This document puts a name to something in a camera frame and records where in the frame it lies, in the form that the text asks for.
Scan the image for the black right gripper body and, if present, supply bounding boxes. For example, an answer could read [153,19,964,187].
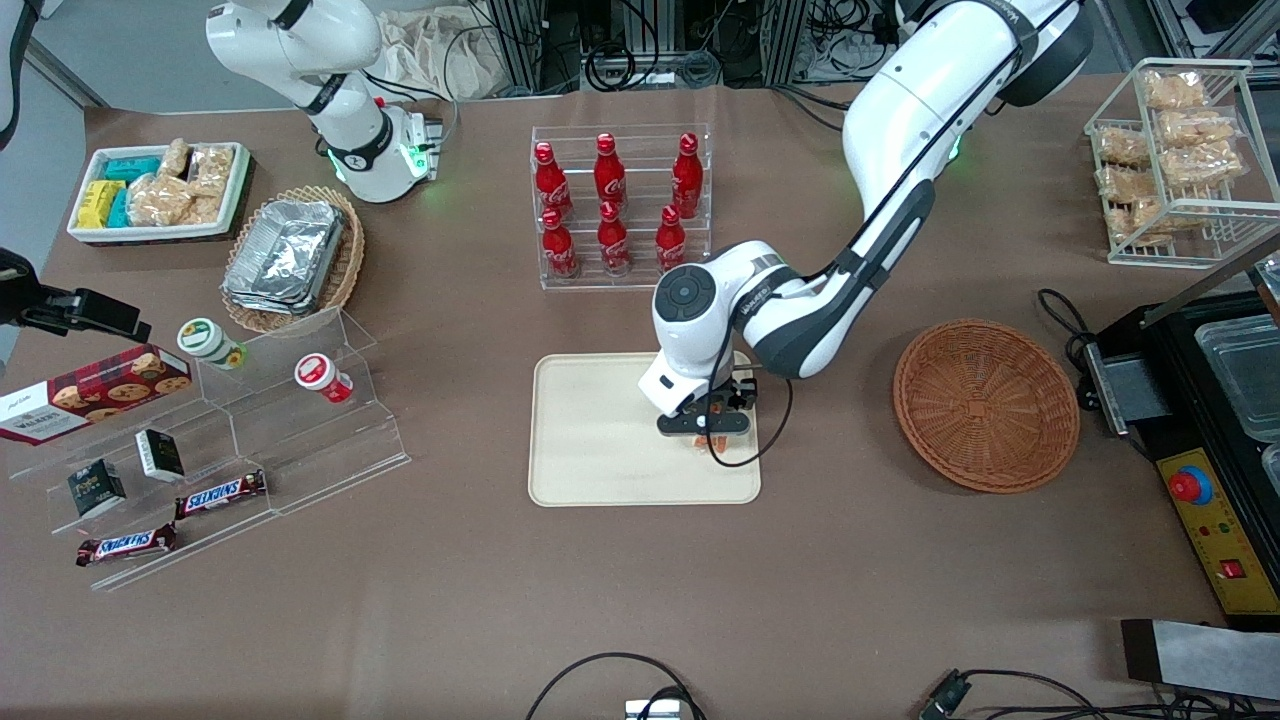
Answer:
[18,287,152,344]

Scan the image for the beige rectangular serving tray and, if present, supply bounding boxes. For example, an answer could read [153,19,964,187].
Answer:
[528,350,763,508]

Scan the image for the oval light wicker basket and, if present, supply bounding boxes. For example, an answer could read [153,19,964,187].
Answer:
[220,185,366,336]

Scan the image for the round brown wicker basket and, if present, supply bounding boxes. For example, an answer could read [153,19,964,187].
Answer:
[892,318,1082,495]

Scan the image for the red tartan cookie box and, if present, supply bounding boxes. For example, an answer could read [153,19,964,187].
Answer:
[0,343,193,446]

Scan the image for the white rectangular plastic bin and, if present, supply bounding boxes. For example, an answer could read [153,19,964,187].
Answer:
[67,142,253,246]

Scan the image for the yellow snack packet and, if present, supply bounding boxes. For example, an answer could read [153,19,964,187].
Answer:
[76,180,127,230]

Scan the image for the green lid snack cup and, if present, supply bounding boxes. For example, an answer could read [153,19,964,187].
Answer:
[177,317,247,371]

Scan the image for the clear acrylic bottle rack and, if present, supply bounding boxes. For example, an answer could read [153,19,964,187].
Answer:
[530,124,713,292]

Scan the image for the small black white-sided box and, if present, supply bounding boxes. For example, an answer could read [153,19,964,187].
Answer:
[135,428,187,483]

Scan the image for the red cola bottle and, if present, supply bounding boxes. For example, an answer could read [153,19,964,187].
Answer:
[534,141,574,219]
[656,205,689,273]
[671,133,705,219]
[540,208,580,279]
[597,201,632,276]
[594,133,628,209]

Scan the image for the small black gold-print box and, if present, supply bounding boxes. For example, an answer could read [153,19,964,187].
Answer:
[67,459,128,519]

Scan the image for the aluminium foil container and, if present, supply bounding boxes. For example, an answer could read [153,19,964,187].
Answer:
[222,200,346,316]

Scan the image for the Snickers chocolate bar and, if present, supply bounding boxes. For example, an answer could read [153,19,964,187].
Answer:
[76,522,178,568]
[175,469,268,521]

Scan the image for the red lid snack cup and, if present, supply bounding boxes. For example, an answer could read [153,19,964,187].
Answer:
[294,353,354,405]

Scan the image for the clear acrylic stepped riser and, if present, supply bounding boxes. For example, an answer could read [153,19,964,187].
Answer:
[8,400,276,593]
[195,308,411,516]

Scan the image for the beige cloth bag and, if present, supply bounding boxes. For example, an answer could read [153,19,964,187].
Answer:
[375,8,501,101]

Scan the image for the clear bag of pastries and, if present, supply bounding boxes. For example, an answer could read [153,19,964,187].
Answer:
[1155,108,1241,151]
[1097,165,1161,206]
[1095,125,1151,166]
[1140,68,1208,111]
[1108,200,1167,247]
[1160,145,1247,187]

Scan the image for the black sealing machine yellow panel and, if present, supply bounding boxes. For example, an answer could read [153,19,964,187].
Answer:
[1075,235,1280,631]

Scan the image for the clear plastic food container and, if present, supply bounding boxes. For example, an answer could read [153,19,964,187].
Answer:
[1195,315,1280,441]

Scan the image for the grey flat strip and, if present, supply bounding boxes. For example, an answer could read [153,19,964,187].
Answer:
[1120,618,1280,701]

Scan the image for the black looped cable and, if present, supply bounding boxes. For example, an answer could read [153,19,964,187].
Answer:
[525,652,706,720]

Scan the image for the black cable with connector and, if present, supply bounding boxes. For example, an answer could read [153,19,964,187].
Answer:
[918,668,1280,720]

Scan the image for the aluminium frame post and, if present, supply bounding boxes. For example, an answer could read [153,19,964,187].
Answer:
[765,0,807,86]
[490,0,547,96]

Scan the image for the black machine power cord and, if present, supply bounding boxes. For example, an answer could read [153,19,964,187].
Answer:
[1035,288,1101,401]

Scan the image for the white wire basket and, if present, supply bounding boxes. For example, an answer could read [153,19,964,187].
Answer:
[1085,57,1280,269]

